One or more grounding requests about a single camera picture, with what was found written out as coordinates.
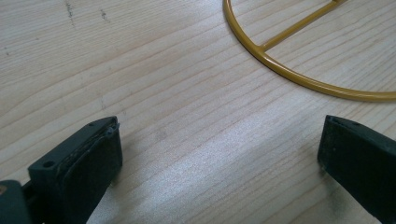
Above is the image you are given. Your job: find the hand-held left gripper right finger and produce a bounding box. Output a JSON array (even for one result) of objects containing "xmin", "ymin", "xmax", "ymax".
[{"xmin": 317, "ymin": 114, "xmax": 396, "ymax": 224}]

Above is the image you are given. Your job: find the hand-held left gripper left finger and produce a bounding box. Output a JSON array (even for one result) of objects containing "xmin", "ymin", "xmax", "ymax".
[{"xmin": 21, "ymin": 116, "xmax": 123, "ymax": 224}]

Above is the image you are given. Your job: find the gold metal wire rack base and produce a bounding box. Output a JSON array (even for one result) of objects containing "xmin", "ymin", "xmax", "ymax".
[{"xmin": 222, "ymin": 0, "xmax": 396, "ymax": 104}]

